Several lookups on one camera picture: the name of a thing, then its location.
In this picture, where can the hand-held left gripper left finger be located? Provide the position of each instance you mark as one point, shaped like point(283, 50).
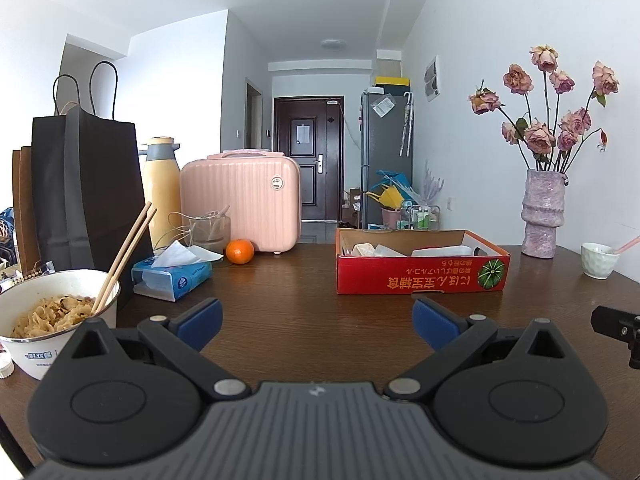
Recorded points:
point(200, 322)

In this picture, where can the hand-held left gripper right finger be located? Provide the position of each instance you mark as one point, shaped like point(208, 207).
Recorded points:
point(437, 322)

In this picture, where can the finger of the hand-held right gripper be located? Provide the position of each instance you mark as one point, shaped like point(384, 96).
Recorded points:
point(607, 321)

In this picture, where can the red cardboard box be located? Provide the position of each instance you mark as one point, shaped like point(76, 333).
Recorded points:
point(415, 275)

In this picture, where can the clear plastic container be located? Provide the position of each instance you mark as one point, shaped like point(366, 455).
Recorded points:
point(389, 251)

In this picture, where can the white round container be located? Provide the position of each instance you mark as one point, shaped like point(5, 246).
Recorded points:
point(362, 249)

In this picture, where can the blue tissue pack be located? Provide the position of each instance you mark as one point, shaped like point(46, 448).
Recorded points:
point(170, 280)

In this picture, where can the white ceramic cup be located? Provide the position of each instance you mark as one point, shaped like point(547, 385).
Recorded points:
point(597, 262)

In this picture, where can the pink spoon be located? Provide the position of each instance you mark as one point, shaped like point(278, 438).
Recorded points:
point(627, 245)

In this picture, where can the orange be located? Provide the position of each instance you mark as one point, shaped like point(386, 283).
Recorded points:
point(240, 251)

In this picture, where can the glass cup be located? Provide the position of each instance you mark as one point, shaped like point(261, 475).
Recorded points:
point(207, 235)

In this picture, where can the wooden chopstick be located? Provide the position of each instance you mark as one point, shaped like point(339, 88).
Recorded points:
point(133, 250)
point(130, 240)

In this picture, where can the pink bucket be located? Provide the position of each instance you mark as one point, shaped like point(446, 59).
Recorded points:
point(391, 217)

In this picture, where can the pink suitcase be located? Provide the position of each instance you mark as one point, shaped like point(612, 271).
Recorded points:
point(235, 200)

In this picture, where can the purple ceramic vase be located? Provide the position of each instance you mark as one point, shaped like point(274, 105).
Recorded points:
point(542, 210)

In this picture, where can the yellow thermos jug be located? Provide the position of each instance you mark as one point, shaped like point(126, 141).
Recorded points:
point(162, 195)

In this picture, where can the yellow plastic hangers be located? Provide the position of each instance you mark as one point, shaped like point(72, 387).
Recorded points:
point(390, 197)

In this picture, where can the purple dried grass bundle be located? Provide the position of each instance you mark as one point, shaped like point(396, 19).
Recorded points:
point(433, 185)

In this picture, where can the white noodle bowl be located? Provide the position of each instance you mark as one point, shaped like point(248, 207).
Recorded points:
point(30, 355)

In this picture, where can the dark brown entrance door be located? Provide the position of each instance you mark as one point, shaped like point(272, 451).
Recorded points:
point(305, 180)

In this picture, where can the black paper bag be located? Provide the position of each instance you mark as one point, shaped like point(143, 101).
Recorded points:
point(85, 185)

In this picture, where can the grey refrigerator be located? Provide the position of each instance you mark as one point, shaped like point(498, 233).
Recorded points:
point(385, 150)

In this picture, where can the white folded umbrella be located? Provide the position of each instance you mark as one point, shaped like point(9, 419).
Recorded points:
point(405, 130)

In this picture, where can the dried pink rose bouquet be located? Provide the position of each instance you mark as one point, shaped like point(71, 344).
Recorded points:
point(540, 137)

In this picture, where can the white bottle cap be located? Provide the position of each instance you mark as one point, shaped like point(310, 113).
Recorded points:
point(5, 366)

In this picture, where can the grey framed side door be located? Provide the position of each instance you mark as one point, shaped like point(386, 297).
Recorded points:
point(254, 120)

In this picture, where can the white paper notice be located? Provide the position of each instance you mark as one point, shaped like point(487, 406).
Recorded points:
point(303, 132)

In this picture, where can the yellow and black box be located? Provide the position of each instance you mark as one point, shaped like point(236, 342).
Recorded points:
point(392, 81)

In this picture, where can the round ceiling lamp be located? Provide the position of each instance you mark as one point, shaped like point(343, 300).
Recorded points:
point(333, 44)

